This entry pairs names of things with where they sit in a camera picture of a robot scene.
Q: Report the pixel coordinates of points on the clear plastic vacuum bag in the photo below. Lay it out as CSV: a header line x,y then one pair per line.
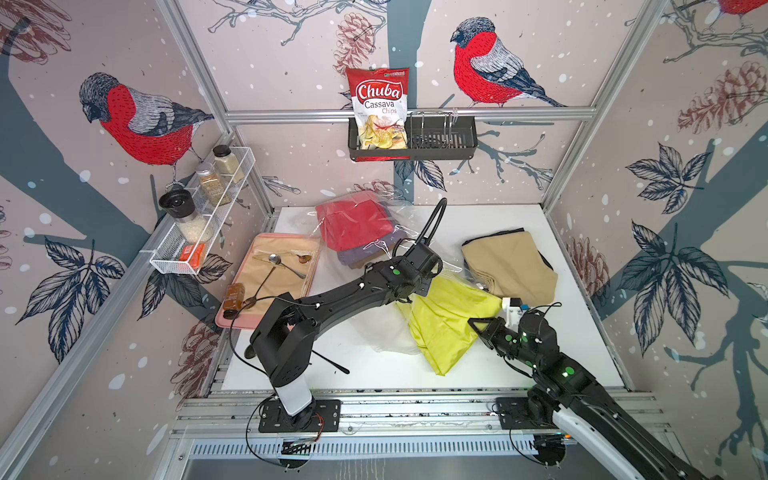
x,y
401,215

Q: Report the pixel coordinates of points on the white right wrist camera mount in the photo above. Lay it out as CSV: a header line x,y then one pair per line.
x,y
512,311

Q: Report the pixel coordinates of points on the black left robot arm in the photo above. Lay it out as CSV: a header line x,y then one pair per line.
x,y
283,341

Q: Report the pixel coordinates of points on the purple grey folded garment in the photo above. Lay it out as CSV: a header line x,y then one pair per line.
x,y
357,257

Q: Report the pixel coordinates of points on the red folded garment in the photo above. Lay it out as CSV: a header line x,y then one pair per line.
x,y
353,221

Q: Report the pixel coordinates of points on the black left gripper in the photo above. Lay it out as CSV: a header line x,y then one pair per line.
x,y
425,287

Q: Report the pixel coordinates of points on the neon yellow garment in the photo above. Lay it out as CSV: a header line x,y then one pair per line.
x,y
438,322

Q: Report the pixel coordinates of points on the black lid spice jar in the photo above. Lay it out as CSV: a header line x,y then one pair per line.
x,y
193,226

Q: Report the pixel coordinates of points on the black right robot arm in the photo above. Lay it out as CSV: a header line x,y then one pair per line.
x,y
565,394

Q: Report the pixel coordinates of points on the amber sauce bottle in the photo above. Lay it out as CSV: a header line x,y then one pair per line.
x,y
233,301

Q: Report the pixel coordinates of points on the small red packet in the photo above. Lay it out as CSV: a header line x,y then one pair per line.
x,y
193,255

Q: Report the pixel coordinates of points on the black trousers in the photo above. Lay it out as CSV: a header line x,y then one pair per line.
x,y
506,232

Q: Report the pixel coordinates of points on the metal spoon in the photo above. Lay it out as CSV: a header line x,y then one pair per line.
x,y
268,275

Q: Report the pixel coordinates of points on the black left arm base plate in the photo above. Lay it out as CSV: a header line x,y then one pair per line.
x,y
321,416

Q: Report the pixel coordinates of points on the beige knitted garment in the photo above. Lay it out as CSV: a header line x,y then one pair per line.
x,y
510,266

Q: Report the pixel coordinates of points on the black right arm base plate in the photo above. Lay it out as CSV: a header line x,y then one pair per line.
x,y
518,413

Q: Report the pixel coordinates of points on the red Chuba cassava chips bag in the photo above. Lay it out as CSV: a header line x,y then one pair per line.
x,y
380,104

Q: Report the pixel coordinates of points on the pink tray with beige mat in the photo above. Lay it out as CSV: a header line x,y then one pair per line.
x,y
276,243

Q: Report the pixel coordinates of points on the clear acrylic spice shelf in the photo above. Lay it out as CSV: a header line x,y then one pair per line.
x,y
164,257

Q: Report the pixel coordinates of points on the black wire wall basket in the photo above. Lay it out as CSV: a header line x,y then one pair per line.
x,y
441,138

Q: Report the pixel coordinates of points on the black plastic fork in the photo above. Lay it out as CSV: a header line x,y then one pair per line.
x,y
336,365

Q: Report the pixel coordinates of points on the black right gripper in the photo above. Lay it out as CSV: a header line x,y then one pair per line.
x,y
492,332

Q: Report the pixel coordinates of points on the yellow spice jar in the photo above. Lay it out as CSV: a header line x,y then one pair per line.
x,y
227,163

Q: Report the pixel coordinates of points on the brown spice jar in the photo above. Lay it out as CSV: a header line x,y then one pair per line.
x,y
212,185

